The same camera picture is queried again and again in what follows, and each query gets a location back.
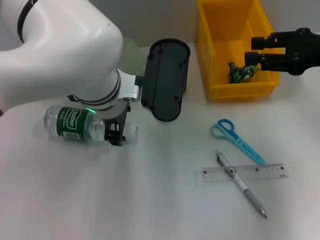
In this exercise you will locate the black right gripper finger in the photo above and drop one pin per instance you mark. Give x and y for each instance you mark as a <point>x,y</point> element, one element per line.
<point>272,62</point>
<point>275,40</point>

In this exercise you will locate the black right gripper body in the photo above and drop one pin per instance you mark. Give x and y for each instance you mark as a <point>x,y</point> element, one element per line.
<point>302,52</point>

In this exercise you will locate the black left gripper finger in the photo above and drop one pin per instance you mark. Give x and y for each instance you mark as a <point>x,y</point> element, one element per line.
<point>115,135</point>

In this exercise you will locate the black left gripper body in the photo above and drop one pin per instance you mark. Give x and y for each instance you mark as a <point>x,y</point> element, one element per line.
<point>122,116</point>

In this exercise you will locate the green plastic wrapper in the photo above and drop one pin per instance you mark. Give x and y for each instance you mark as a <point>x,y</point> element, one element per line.
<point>237,75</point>

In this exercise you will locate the clear green-label water bottle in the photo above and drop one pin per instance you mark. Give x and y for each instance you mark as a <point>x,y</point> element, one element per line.
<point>70,122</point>

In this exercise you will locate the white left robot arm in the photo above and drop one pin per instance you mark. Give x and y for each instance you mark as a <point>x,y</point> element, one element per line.
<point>62,50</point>

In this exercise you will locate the translucent green fruit plate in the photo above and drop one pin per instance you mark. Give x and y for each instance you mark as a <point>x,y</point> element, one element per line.
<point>132,57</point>

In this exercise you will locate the black mesh pen holder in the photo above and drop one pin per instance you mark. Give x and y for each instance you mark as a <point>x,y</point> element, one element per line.
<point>163,41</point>

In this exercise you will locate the blue scissors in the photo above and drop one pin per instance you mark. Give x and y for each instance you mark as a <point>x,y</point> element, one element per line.
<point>246,149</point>

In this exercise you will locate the clear plastic ruler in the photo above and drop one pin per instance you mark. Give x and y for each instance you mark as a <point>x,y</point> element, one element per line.
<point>265,171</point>

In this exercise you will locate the white grey pen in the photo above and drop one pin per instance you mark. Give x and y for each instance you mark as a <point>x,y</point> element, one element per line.
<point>246,191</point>

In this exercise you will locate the yellow plastic bin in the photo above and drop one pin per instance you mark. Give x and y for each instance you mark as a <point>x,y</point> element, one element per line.
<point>225,37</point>

